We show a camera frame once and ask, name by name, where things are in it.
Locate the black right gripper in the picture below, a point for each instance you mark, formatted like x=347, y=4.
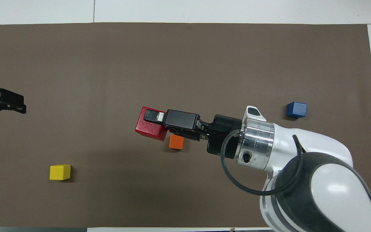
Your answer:
x=222, y=135

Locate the red wooden block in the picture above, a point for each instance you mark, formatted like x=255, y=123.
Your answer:
x=148, y=129

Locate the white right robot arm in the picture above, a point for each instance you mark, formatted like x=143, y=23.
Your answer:
x=317, y=174

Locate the orange wooden block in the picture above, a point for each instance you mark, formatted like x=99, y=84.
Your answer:
x=176, y=143

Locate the yellow wooden block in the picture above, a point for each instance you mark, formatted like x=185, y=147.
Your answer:
x=60, y=172

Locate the blue wooden block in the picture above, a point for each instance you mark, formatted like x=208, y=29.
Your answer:
x=296, y=109

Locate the brown paper mat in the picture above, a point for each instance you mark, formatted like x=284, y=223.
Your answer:
x=140, y=64

